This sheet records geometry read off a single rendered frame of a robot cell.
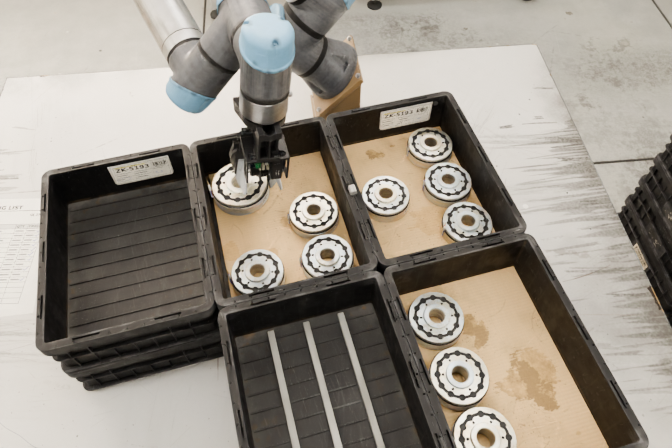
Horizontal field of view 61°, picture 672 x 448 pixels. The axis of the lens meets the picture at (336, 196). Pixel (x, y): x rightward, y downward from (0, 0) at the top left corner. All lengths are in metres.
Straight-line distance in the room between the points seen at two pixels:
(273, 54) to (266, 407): 0.60
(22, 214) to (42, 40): 1.84
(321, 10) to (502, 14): 2.03
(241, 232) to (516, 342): 0.59
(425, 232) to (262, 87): 0.54
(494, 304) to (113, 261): 0.76
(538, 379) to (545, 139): 0.73
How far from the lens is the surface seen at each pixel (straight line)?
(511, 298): 1.17
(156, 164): 1.27
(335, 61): 1.40
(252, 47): 0.79
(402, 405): 1.05
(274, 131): 0.88
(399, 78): 1.70
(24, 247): 1.51
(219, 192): 1.05
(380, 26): 3.05
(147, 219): 1.28
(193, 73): 0.93
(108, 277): 1.23
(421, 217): 1.23
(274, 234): 1.19
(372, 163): 1.30
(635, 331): 1.38
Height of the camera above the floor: 1.83
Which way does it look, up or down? 54 degrees down
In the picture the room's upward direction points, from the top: straight up
